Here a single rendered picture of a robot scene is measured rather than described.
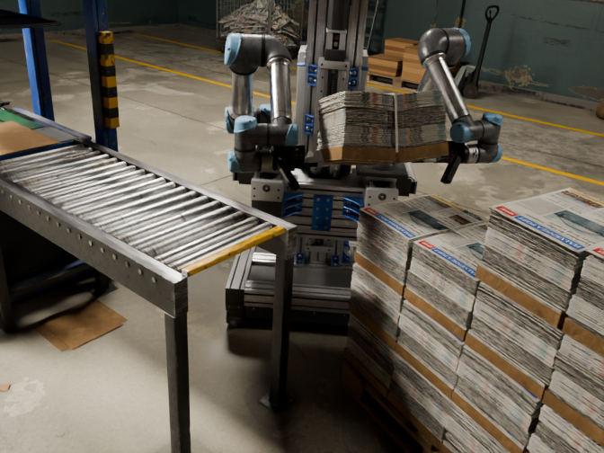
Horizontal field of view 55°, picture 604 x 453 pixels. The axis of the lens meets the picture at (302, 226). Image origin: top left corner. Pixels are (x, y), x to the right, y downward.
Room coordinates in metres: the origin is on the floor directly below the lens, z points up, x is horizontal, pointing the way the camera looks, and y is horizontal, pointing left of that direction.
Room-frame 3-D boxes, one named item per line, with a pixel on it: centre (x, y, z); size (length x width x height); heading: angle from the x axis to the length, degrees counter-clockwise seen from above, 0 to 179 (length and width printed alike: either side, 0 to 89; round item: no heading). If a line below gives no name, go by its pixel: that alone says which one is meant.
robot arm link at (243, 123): (1.93, 0.20, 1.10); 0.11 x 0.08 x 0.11; 98
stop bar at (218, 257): (1.63, 0.20, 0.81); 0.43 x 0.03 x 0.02; 142
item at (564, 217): (1.47, -0.74, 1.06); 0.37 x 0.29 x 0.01; 123
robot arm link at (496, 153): (2.20, -0.70, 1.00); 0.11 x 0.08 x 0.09; 107
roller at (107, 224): (1.92, 0.56, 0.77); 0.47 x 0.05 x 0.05; 142
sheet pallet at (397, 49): (8.46, -1.42, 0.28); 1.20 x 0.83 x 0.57; 52
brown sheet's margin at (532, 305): (1.48, -0.75, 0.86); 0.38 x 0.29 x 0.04; 123
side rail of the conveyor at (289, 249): (2.24, 0.56, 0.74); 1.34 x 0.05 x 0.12; 52
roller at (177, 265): (1.69, 0.25, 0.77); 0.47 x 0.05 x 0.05; 142
